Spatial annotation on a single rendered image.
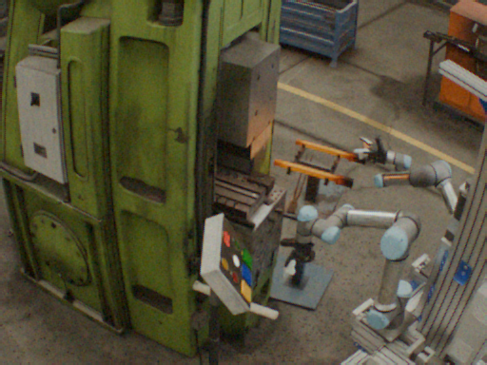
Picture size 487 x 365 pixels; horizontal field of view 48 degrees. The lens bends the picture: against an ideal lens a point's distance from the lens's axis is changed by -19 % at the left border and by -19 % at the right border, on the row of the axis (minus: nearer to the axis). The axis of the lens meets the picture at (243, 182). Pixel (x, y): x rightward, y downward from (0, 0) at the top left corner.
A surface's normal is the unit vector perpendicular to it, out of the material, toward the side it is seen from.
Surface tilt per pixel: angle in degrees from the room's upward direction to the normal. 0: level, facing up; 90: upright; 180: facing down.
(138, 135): 89
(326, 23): 89
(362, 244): 0
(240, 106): 90
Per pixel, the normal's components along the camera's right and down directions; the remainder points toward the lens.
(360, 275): 0.05, -0.80
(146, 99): -0.45, 0.50
